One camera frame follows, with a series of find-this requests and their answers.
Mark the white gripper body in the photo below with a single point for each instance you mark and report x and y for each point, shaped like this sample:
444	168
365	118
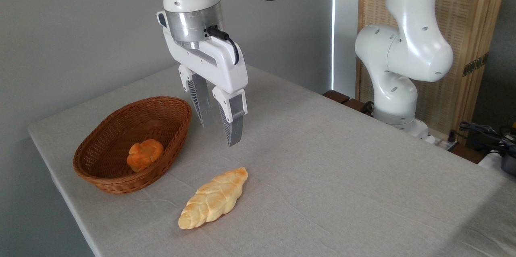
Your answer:
209	61

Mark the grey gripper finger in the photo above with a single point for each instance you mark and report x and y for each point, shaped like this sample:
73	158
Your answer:
234	122
201	100

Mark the pale braided bread loaf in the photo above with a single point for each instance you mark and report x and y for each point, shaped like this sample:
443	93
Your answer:
213	198

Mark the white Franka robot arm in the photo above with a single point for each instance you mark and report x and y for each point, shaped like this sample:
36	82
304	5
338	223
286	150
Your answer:
403	47

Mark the brown wicker basket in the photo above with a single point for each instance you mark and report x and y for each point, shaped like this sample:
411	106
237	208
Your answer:
105	156

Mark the orange round bun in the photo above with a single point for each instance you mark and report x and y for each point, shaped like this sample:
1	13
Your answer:
144	154

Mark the grey tablecloth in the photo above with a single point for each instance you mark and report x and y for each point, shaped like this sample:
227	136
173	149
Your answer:
322	176

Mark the dark brown wooden board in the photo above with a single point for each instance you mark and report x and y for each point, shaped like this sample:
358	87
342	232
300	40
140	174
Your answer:
338	96

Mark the white power strip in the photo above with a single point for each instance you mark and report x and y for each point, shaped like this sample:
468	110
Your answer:
439	141

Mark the metal screen hinge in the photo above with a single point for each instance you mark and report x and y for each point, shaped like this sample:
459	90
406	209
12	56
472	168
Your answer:
475	64

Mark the wooden bamboo folding screen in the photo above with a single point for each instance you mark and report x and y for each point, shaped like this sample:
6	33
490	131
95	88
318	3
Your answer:
467	7

